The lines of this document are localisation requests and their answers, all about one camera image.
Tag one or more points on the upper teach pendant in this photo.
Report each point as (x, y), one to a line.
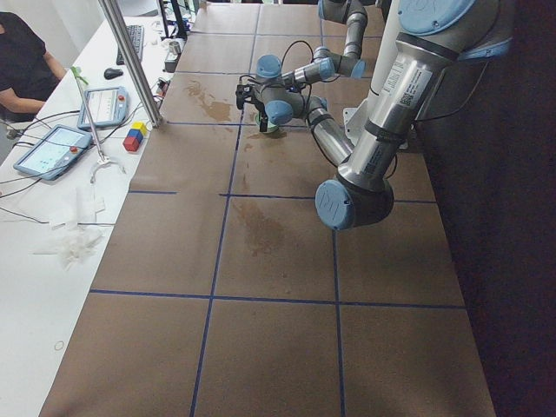
(109, 106)

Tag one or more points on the crumpled white tissues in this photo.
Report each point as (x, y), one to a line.
(73, 233)

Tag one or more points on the steel cup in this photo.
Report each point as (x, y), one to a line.
(175, 48)

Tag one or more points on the mint green bowl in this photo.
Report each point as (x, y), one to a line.
(271, 128)

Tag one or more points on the reacher grabber stick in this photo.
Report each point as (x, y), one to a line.
(103, 161)

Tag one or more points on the aluminium frame post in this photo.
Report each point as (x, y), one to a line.
(116, 22)

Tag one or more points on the red blue yellow blocks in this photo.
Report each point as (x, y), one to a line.
(134, 137)

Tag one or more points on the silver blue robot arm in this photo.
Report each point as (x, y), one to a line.
(327, 64)
(421, 40)

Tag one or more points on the lower teach pendant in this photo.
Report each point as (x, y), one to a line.
(52, 155)

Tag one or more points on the black keyboard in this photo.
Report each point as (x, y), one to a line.
(136, 38)

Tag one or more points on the person in black shirt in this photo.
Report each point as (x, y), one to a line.
(29, 73)

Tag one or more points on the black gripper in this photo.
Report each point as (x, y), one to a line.
(261, 115)

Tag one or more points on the teach pendant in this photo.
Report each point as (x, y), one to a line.
(109, 106)
(52, 155)

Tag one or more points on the black computer mouse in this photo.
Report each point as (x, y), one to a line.
(111, 73)

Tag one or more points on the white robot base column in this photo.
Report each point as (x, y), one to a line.
(386, 57)

